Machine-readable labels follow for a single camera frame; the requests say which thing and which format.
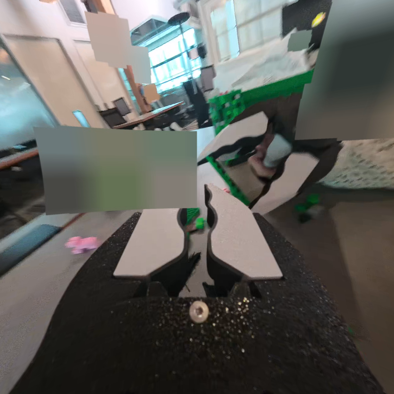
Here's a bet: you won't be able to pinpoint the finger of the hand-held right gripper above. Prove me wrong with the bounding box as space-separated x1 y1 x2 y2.
250 152 321 215
197 111 270 167

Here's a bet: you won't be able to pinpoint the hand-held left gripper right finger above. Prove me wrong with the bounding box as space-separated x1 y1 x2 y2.
204 183 284 297

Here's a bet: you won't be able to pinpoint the green box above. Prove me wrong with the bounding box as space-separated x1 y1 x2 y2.
240 70 314 100

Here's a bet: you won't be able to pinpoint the white wall vent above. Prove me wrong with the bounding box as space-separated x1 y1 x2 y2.
59 0 87 26

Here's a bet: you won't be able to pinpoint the person's right hand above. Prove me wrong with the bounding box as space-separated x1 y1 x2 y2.
248 133 278 180

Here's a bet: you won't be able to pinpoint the black computer monitor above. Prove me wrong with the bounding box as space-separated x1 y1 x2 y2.
112 97 129 116

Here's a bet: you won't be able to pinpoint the black office chair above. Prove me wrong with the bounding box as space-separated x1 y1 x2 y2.
183 79 210 127

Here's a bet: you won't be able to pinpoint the black floor lamp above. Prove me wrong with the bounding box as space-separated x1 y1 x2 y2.
168 13 194 90

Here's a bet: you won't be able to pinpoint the large mottled green lego build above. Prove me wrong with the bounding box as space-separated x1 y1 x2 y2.
209 90 246 130

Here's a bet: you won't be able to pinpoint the wooden desk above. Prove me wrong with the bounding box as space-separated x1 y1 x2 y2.
112 102 185 130

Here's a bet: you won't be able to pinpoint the white paper bags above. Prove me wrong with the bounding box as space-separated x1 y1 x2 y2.
214 46 319 90

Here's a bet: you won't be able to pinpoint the pink lego pig figure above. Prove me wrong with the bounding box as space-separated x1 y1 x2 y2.
65 236 101 255

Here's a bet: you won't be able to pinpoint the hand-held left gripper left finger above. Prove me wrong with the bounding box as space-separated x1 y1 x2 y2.
113 209 201 297

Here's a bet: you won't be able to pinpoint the person's right forearm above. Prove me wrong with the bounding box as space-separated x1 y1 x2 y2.
317 139 394 192

